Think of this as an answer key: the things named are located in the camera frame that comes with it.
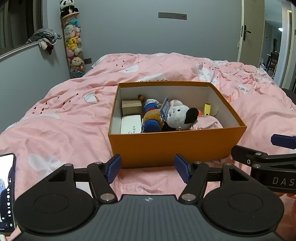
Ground person's right hand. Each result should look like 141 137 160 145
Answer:
275 192 295 240

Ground black door handle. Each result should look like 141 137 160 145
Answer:
241 25 251 41

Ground grey wall mounted strip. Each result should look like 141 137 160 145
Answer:
158 12 187 20

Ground brown sailor plush toy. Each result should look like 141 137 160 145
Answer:
138 95 170 133

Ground yellow tape measure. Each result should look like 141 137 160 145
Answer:
204 102 211 115

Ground pink striped plush cushion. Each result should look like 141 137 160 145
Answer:
190 115 223 130

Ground cream bedroom door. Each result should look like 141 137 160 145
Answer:
237 0 265 67

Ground grey clothes on sill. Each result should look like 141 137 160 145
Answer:
27 28 62 55

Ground dark chair in hallway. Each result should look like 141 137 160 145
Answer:
266 52 279 77

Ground white black-eared dog plush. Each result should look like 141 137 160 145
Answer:
159 99 200 132

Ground smartphone with lit screen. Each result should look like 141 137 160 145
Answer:
0 153 16 235

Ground white rectangular box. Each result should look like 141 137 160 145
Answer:
120 114 142 134

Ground orange cardboard storage box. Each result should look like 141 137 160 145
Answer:
108 81 247 168

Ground small gold cardboard box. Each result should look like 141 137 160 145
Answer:
121 99 142 116

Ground panda plush toy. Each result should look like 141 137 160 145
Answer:
60 0 79 18

